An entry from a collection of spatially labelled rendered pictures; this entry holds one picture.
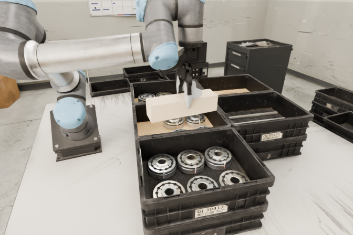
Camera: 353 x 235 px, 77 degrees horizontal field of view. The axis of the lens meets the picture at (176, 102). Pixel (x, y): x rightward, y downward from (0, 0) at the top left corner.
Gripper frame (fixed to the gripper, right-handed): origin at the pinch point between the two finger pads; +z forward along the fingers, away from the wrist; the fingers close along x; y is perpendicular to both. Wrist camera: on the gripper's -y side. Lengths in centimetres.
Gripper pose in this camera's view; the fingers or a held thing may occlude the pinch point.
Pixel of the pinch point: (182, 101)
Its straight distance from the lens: 75.6
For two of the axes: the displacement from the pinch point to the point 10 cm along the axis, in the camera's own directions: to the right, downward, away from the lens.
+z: 0.0, 9.0, 4.4
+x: -3.6, -4.1, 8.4
